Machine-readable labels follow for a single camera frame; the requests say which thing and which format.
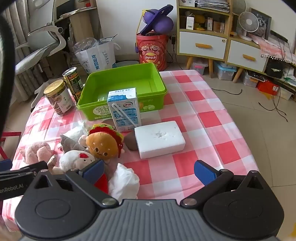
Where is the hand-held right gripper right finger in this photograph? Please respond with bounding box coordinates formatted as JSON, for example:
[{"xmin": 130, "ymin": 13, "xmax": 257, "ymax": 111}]
[{"xmin": 180, "ymin": 160, "xmax": 272, "ymax": 208}]

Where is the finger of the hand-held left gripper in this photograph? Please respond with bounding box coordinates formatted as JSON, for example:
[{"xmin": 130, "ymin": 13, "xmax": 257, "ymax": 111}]
[
  {"xmin": 0, "ymin": 161, "xmax": 48, "ymax": 180},
  {"xmin": 0, "ymin": 159, "xmax": 12, "ymax": 172}
]

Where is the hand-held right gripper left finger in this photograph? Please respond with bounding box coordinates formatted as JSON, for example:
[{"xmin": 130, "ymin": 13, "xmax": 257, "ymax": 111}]
[{"xmin": 24, "ymin": 159, "xmax": 119, "ymax": 207}]

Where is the red cloth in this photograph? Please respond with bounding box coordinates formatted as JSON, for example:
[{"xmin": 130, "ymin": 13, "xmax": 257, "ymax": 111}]
[{"xmin": 94, "ymin": 173, "xmax": 109, "ymax": 194}]

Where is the small beige plush toy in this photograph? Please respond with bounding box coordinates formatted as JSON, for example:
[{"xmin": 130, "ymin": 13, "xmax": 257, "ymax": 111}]
[{"xmin": 47, "ymin": 156, "xmax": 64, "ymax": 175}]

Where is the white red plush toy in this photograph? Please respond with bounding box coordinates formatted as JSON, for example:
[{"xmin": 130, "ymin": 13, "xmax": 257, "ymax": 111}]
[{"xmin": 59, "ymin": 150, "xmax": 96, "ymax": 174}]

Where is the hamburger plush toy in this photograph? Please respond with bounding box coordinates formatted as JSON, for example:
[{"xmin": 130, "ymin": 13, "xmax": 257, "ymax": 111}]
[{"xmin": 85, "ymin": 123, "xmax": 125, "ymax": 160}]

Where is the white cloth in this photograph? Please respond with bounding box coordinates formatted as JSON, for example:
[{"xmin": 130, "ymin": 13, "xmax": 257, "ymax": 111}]
[
  {"xmin": 66, "ymin": 120, "xmax": 93, "ymax": 142},
  {"xmin": 108, "ymin": 163, "xmax": 140, "ymax": 201}
]

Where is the grey plush toy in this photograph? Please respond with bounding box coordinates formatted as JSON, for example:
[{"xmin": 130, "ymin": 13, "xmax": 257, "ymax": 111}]
[{"xmin": 58, "ymin": 134, "xmax": 89, "ymax": 152}]

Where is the green plastic bin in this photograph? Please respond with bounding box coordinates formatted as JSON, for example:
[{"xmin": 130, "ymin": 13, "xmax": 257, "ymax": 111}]
[{"xmin": 76, "ymin": 62, "xmax": 167, "ymax": 121}]

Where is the red white checkered tablecloth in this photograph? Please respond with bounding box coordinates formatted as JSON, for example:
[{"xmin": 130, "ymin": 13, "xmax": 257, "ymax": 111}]
[{"xmin": 0, "ymin": 70, "xmax": 260, "ymax": 232}]

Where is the white foam block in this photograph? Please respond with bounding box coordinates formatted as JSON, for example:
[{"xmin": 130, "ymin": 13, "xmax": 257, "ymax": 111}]
[{"xmin": 134, "ymin": 120, "xmax": 186, "ymax": 159}]

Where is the blue white milk carton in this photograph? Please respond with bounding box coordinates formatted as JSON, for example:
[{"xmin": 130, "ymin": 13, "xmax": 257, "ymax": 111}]
[{"xmin": 107, "ymin": 88, "xmax": 142, "ymax": 133}]

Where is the gold lid cookie jar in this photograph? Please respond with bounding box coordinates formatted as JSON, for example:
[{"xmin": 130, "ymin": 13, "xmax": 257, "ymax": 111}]
[{"xmin": 43, "ymin": 79, "xmax": 77, "ymax": 117}]

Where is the black green drink can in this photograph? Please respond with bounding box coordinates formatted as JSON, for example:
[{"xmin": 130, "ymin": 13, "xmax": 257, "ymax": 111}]
[{"xmin": 62, "ymin": 67, "xmax": 84, "ymax": 105}]

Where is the clear storage box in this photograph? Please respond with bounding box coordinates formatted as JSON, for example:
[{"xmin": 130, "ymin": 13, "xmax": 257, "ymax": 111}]
[
  {"xmin": 243, "ymin": 70, "xmax": 259, "ymax": 88},
  {"xmin": 192, "ymin": 61, "xmax": 208, "ymax": 76}
]

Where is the blue lid storage box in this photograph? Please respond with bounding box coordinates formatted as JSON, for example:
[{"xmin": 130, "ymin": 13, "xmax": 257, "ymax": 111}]
[{"xmin": 214, "ymin": 61, "xmax": 237, "ymax": 81}]

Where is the red cardboard box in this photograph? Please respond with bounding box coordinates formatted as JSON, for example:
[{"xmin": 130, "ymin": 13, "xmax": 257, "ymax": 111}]
[{"xmin": 257, "ymin": 80, "xmax": 279, "ymax": 96}]

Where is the white shopping bag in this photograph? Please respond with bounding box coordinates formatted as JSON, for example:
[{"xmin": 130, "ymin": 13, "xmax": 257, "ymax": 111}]
[{"xmin": 74, "ymin": 37, "xmax": 121, "ymax": 75}]

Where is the clear plastic bag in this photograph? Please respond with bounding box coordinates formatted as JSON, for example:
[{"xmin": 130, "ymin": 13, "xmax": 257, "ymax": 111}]
[{"xmin": 73, "ymin": 37, "xmax": 99, "ymax": 54}]

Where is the black bag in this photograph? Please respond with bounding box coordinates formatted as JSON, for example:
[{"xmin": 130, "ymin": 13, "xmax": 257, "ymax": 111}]
[{"xmin": 266, "ymin": 58, "xmax": 285, "ymax": 78}]

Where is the white wooden shelf cabinet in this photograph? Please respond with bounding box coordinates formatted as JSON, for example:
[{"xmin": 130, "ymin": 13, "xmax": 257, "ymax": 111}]
[{"xmin": 176, "ymin": 0, "xmax": 270, "ymax": 84}]

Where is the red snack bucket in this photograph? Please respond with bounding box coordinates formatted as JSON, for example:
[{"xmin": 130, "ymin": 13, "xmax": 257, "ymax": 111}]
[{"xmin": 135, "ymin": 32, "xmax": 169, "ymax": 72}]

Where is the grey white office chair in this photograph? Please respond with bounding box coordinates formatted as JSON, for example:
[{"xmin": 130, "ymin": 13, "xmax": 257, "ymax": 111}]
[{"xmin": 15, "ymin": 0, "xmax": 70, "ymax": 75}]

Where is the pink lace table cover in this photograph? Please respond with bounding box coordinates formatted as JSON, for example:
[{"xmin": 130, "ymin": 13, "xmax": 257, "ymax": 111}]
[{"xmin": 253, "ymin": 36, "xmax": 296, "ymax": 64}]

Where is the light wooden desk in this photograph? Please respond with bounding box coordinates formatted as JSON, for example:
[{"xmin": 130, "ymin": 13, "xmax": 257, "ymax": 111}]
[{"xmin": 55, "ymin": 0, "xmax": 100, "ymax": 47}]

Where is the purple bounce ball toy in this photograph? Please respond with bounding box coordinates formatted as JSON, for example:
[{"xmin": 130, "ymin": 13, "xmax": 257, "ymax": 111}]
[{"xmin": 139, "ymin": 4, "xmax": 174, "ymax": 36}]

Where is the white desk fan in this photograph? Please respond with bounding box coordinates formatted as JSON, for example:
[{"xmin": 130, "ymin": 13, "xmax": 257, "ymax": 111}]
[{"xmin": 238, "ymin": 11, "xmax": 259, "ymax": 42}]

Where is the dark framed picture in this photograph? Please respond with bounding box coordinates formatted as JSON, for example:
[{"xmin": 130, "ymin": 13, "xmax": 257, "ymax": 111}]
[{"xmin": 248, "ymin": 7, "xmax": 272, "ymax": 40}]

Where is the stack of papers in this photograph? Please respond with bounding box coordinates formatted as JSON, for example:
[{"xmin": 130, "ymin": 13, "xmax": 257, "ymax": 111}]
[{"xmin": 195, "ymin": 0, "xmax": 230, "ymax": 13}]

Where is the red metal frame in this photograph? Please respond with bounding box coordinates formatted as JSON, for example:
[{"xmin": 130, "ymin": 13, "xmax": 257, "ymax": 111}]
[{"xmin": 0, "ymin": 131, "xmax": 22, "ymax": 160}]

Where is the black floor cable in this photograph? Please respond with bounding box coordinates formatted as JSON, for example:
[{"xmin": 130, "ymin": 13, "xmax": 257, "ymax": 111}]
[
  {"xmin": 258, "ymin": 93, "xmax": 288, "ymax": 122},
  {"xmin": 211, "ymin": 82, "xmax": 243, "ymax": 95}
]

